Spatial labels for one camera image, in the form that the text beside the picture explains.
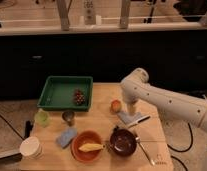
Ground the red yellow apple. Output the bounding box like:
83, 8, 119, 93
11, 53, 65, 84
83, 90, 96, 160
111, 100, 122, 113

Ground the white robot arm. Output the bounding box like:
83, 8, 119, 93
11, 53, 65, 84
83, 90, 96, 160
120, 68, 207, 132

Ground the small metal cup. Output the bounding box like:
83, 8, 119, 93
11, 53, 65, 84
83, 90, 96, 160
62, 111, 75, 126

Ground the light green plastic cup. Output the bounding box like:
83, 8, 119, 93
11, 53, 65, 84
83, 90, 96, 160
34, 109, 49, 127

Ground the grey blue cloth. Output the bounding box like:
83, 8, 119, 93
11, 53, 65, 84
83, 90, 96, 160
118, 111, 143, 125

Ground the metal spoon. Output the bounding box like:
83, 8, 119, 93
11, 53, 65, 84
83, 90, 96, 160
135, 137, 155, 166

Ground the dark purple bowl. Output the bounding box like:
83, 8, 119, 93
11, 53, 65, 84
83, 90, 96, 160
109, 129, 137, 157

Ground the dark red grape bunch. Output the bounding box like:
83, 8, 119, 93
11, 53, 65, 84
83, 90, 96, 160
74, 89, 85, 105

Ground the orange bowl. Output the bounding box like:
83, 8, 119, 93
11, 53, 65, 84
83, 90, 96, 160
71, 130, 104, 163

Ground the yellow corn cob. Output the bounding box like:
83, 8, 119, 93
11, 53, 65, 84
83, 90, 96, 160
79, 143, 104, 152

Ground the blue sponge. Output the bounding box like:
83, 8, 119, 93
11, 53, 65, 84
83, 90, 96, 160
56, 128, 77, 148

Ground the green plastic tray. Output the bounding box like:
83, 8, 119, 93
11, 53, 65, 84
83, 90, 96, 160
37, 76, 93, 112

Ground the black clamp on table edge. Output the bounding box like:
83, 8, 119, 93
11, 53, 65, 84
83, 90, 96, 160
25, 121, 33, 138

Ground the black handled knife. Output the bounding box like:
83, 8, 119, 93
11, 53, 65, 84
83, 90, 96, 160
127, 116, 150, 129

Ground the black cable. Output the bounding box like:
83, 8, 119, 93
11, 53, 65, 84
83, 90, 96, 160
167, 122, 195, 154

